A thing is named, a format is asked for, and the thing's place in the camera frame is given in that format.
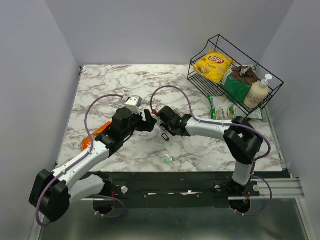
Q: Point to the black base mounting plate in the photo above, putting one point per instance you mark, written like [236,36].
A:
[139,190]

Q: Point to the green tag key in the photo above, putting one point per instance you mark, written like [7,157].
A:
[169,159]

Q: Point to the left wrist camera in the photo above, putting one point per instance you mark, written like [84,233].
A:
[133,104]

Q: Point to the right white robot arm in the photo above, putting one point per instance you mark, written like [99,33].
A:
[241,138]

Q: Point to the orange razor box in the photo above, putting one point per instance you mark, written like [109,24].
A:
[86,141]

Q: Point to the black wire basket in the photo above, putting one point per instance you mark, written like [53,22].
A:
[207,87]

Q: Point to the yellow Lays chips bag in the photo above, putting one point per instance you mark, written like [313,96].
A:
[213,65]

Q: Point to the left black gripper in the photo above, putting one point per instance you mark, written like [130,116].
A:
[147,125]

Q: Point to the cream pump lotion bottle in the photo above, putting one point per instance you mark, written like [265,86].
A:
[257,93]

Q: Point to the green brown snack bag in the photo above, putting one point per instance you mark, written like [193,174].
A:
[238,80]

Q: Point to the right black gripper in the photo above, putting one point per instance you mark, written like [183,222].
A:
[165,127]

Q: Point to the green white snack packet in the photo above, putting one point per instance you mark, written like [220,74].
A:
[222,109]

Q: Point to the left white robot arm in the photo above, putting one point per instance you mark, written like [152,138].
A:
[50,194]

